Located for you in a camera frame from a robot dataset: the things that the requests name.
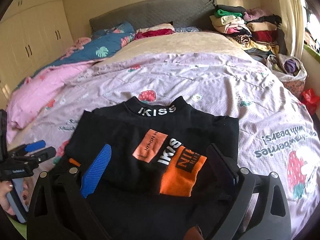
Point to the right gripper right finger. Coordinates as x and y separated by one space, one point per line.
259 210

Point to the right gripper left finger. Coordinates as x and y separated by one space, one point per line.
57 210

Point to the black IKISS sweater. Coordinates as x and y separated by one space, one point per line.
157 181

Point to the floral bag of clothes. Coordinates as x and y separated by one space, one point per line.
290 71

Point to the pile of folded clothes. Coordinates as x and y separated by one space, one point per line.
256 31

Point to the person's left hand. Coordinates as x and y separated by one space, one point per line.
7 187

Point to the pink blanket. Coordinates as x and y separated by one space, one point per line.
27 101

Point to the lilac strawberry print bedsheet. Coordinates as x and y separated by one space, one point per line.
276 131

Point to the red plastic bag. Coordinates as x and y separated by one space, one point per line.
310 100

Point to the cream wardrobe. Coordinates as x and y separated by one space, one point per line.
34 33

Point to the blue leaf print quilt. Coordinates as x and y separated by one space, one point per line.
106 45

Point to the red cloth by pillows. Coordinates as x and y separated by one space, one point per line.
158 30

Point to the beige blanket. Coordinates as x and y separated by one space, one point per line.
178 43

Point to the cream curtain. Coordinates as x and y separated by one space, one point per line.
293 26

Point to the grey quilted headboard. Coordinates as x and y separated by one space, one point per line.
144 14

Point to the window with black frame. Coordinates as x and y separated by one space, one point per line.
311 25

